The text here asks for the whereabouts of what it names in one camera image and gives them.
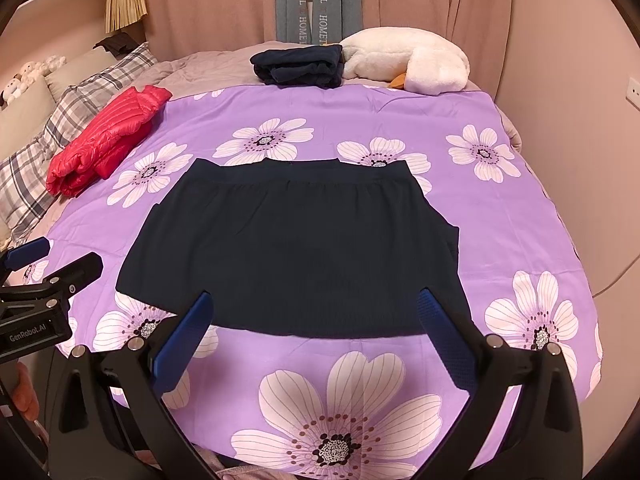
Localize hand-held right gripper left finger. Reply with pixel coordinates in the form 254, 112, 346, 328
47, 290, 216, 480

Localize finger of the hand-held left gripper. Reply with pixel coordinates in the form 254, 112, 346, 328
0, 238, 54, 282
44, 252, 105, 307

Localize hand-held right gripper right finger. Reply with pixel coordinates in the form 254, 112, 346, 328
417, 287, 587, 480

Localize dark navy garment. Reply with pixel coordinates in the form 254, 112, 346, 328
115, 157, 474, 340

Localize folded navy clothes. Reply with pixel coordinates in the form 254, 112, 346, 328
249, 44, 346, 89

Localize person's left hand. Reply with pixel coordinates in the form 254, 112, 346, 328
11, 361, 40, 414

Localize plaid pillow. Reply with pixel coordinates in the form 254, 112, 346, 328
0, 42, 160, 247

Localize red down jacket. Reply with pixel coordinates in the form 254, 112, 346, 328
46, 85, 174, 197

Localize small white plush toys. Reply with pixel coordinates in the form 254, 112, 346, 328
0, 55, 67, 109

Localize beige pillow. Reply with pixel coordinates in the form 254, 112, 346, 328
44, 47, 120, 102

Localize small dark cloth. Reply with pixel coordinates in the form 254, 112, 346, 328
94, 33, 139, 59

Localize purple floral blanket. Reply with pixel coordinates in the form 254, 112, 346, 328
20, 82, 604, 472

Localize pinkish grey bedsheet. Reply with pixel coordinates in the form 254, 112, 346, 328
149, 39, 527, 153

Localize beige tassel hanging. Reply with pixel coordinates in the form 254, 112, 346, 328
104, 0, 150, 37

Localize white plush goose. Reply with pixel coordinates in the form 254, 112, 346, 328
340, 28, 472, 95

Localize pink curtain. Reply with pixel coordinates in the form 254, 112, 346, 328
125, 0, 518, 92

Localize thin cable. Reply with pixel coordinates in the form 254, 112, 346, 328
592, 259, 640, 297

